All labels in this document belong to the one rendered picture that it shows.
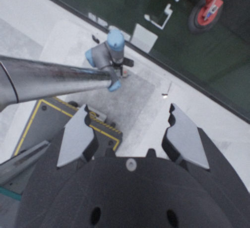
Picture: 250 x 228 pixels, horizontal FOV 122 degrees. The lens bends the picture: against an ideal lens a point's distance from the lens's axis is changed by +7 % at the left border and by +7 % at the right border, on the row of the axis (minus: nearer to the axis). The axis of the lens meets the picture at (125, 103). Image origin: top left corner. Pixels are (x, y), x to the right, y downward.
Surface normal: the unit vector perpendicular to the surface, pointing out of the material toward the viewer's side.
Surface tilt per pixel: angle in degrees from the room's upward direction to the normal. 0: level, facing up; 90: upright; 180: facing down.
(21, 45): 0
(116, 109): 0
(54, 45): 14
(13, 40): 0
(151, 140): 10
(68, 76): 63
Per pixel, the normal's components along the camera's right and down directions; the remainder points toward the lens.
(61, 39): -0.15, 0.00
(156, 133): 0.18, 0.18
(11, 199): 0.51, -0.86
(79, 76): 0.89, -0.11
